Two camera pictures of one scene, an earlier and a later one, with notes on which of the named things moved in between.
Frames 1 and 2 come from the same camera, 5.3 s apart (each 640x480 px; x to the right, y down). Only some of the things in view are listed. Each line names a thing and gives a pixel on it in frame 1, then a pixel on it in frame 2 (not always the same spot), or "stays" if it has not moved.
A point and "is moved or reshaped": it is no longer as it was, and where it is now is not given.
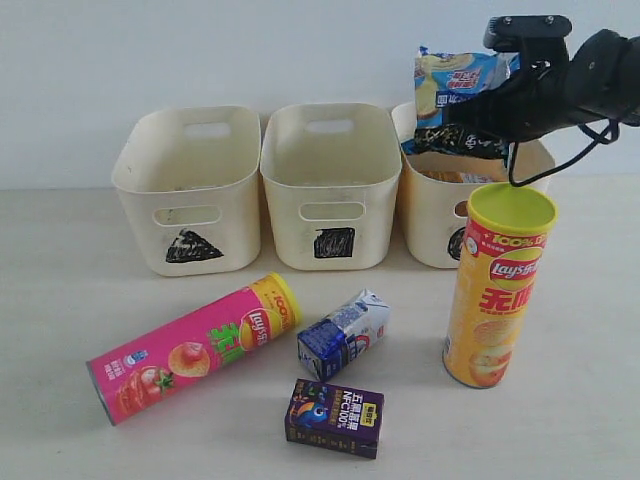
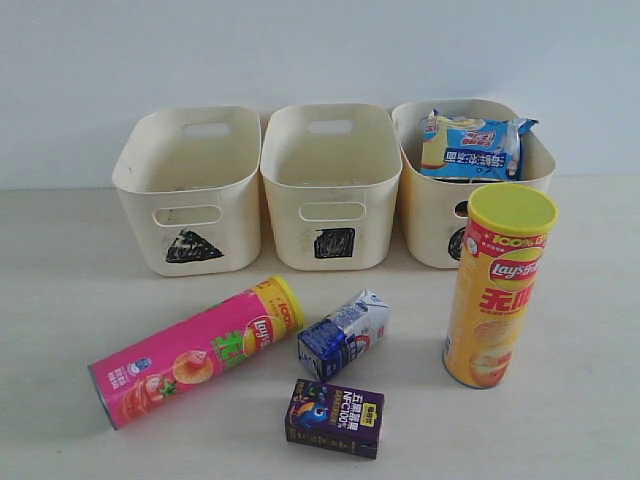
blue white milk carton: x=350 y=331 stays
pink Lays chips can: x=129 y=376 is moved or reshaped
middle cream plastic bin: x=333 y=171 stays
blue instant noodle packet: x=441 y=76 to x=471 y=148
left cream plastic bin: x=188 y=177 stays
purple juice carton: x=336 y=416 stays
